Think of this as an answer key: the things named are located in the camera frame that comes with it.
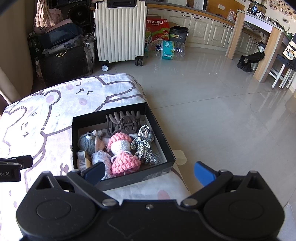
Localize red cardboard carton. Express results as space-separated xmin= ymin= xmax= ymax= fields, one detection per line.
xmin=145 ymin=17 xmax=179 ymax=47

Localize small plastic bottle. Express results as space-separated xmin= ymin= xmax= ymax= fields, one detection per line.
xmin=35 ymin=59 xmax=43 ymax=78

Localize white chair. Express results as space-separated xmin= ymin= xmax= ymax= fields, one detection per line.
xmin=271 ymin=53 xmax=296 ymax=90

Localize pink round cushion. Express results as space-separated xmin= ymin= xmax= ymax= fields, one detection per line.
xmin=34 ymin=8 xmax=73 ymax=33

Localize brown hair claw clip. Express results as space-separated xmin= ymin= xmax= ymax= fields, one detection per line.
xmin=106 ymin=110 xmax=141 ymax=136

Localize white ribbed suitcase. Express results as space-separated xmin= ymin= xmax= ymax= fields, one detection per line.
xmin=94 ymin=0 xmax=148 ymax=71

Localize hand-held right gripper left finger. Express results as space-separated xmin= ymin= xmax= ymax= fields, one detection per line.
xmin=29 ymin=161 xmax=119 ymax=207

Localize dark travel bag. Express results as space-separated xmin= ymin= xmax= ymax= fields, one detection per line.
xmin=38 ymin=23 xmax=84 ymax=47

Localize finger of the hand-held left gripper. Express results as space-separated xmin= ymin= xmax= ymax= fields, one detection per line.
xmin=0 ymin=155 xmax=33 ymax=169

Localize cartoon print tote bag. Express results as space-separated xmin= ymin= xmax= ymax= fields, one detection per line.
xmin=285 ymin=35 xmax=296 ymax=62

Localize wooden table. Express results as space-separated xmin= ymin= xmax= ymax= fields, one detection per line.
xmin=225 ymin=9 xmax=296 ymax=83

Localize black cardboard box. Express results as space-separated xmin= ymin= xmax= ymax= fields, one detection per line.
xmin=70 ymin=102 xmax=177 ymax=192

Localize yellow tissue pack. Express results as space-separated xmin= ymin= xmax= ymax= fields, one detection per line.
xmin=77 ymin=150 xmax=92 ymax=171

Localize cream kitchen cabinets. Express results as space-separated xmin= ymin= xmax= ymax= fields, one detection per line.
xmin=146 ymin=4 xmax=263 ymax=51

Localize white countertop appliance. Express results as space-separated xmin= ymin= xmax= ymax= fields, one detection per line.
xmin=193 ymin=0 xmax=208 ymax=11

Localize pink crochet doll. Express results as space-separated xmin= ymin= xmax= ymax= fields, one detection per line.
xmin=107 ymin=133 xmax=142 ymax=176

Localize white lace scrunchie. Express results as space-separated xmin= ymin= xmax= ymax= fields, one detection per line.
xmin=90 ymin=150 xmax=112 ymax=179

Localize beige mop head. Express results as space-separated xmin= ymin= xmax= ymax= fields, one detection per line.
xmin=34 ymin=0 xmax=56 ymax=27

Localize grey crochet mouse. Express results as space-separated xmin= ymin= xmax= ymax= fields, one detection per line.
xmin=77 ymin=130 xmax=110 ymax=152

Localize grey white rope bundle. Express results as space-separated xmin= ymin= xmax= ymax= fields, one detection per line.
xmin=130 ymin=125 xmax=162 ymax=165

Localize printed cartoon blanket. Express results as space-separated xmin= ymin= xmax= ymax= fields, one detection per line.
xmin=0 ymin=73 xmax=192 ymax=241

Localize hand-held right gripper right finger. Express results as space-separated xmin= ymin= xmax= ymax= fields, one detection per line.
xmin=180 ymin=161 xmax=271 ymax=207

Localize cream curtain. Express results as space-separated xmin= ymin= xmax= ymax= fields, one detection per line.
xmin=0 ymin=9 xmax=37 ymax=105

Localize black step stool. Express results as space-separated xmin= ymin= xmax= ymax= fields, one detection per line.
xmin=236 ymin=50 xmax=265 ymax=74

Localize small fish tank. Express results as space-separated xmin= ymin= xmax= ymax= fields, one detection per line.
xmin=248 ymin=1 xmax=267 ymax=13

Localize black trash bin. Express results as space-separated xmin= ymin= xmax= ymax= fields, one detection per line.
xmin=169 ymin=26 xmax=189 ymax=45

